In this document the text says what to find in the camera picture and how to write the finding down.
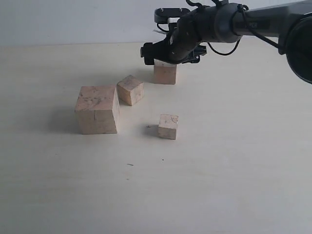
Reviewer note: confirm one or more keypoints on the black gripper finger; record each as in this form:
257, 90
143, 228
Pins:
149, 51

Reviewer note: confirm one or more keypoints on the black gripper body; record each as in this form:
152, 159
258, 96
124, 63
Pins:
182, 43

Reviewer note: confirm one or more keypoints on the second largest wooden cube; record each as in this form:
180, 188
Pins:
164, 73

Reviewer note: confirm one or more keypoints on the third largest wooden cube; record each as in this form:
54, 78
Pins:
130, 90

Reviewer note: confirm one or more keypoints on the smallest wooden cube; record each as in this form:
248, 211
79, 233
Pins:
167, 127

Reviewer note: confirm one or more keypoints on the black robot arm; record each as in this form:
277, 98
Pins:
287, 27

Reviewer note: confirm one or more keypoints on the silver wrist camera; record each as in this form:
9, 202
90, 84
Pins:
161, 15

